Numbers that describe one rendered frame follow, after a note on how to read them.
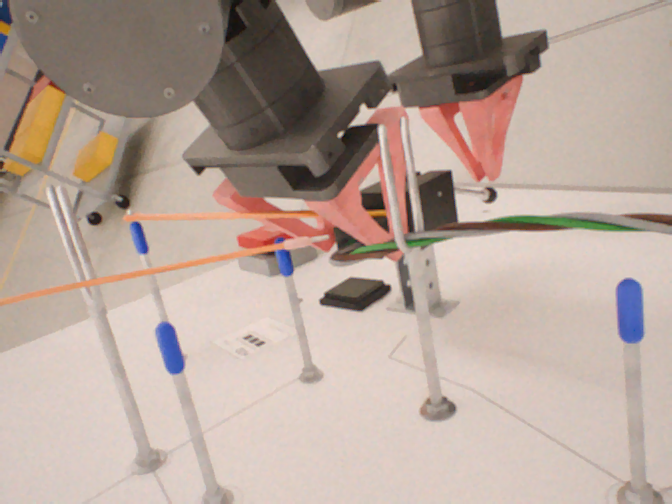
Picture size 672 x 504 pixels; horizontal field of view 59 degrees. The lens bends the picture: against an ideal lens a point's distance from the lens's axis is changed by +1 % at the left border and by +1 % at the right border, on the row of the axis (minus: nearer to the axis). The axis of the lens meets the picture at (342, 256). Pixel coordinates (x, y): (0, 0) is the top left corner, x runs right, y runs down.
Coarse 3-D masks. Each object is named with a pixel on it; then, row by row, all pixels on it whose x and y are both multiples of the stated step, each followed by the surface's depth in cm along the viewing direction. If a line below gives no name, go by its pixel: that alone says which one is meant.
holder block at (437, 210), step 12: (420, 180) 37; (432, 180) 37; (444, 180) 38; (360, 192) 37; (372, 192) 37; (408, 192) 35; (420, 192) 36; (432, 192) 37; (444, 192) 38; (372, 204) 37; (384, 204) 36; (408, 204) 35; (420, 204) 36; (432, 204) 37; (444, 204) 38; (408, 216) 35; (432, 216) 37; (444, 216) 38; (456, 216) 39; (408, 228) 36; (432, 228) 37
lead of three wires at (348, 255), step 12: (408, 240) 26; (420, 240) 25; (336, 252) 32; (348, 252) 33; (360, 252) 28; (372, 252) 27; (384, 252) 27; (396, 252) 27; (336, 264) 29; (348, 264) 29
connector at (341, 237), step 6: (366, 210) 37; (372, 210) 37; (384, 216) 35; (378, 222) 34; (384, 222) 34; (336, 228) 35; (384, 228) 34; (336, 234) 35; (342, 234) 35; (348, 234) 34; (336, 240) 35; (342, 240) 34; (348, 240) 35; (342, 246) 35; (360, 246) 34; (378, 258) 34
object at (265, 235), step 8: (248, 232) 57; (256, 232) 56; (264, 232) 55; (272, 232) 55; (280, 232) 54; (240, 240) 56; (248, 240) 55; (256, 240) 54; (264, 240) 53; (272, 240) 53
